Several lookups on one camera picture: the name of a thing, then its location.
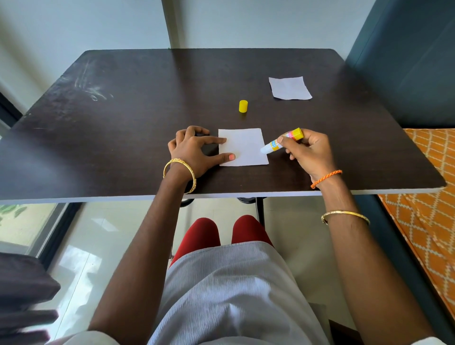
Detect orange braided bracelet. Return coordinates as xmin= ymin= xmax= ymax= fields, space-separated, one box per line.
xmin=310 ymin=169 xmax=343 ymax=190

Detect red trousers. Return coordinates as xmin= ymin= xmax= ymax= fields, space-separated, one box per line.
xmin=169 ymin=215 xmax=274 ymax=268

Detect white ribbed tunic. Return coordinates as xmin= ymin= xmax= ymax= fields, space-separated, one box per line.
xmin=46 ymin=241 xmax=447 ymax=345

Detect black table leg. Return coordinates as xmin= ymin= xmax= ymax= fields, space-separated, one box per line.
xmin=179 ymin=197 xmax=266 ymax=229

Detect person's right forearm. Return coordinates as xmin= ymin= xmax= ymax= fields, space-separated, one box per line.
xmin=313 ymin=173 xmax=438 ymax=345

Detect dark blue bed frame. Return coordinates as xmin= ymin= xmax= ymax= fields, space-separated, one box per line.
xmin=346 ymin=0 xmax=455 ymax=345

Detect white square paper sheet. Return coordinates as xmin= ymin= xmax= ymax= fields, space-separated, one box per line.
xmin=268 ymin=76 xmax=313 ymax=101
xmin=218 ymin=128 xmax=269 ymax=167

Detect person's left hand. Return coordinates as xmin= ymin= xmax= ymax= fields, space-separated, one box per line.
xmin=168 ymin=125 xmax=236 ymax=180

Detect yellow glue stick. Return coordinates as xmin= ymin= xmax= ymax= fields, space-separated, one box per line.
xmin=260 ymin=127 xmax=304 ymax=155

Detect orange patterned mattress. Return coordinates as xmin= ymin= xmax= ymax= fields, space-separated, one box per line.
xmin=378 ymin=128 xmax=455 ymax=320

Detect ornate gold bangle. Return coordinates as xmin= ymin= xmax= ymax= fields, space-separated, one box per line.
xmin=163 ymin=159 xmax=197 ymax=195

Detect thin gold bangle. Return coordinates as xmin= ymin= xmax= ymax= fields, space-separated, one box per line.
xmin=321 ymin=210 xmax=370 ymax=226

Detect person's left forearm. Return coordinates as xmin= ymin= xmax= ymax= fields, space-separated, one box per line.
xmin=87 ymin=170 xmax=197 ymax=345

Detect black framed window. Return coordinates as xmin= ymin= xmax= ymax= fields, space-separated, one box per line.
xmin=0 ymin=92 xmax=83 ymax=271

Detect person's right hand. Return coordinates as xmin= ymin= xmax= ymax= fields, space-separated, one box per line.
xmin=277 ymin=129 xmax=338 ymax=184

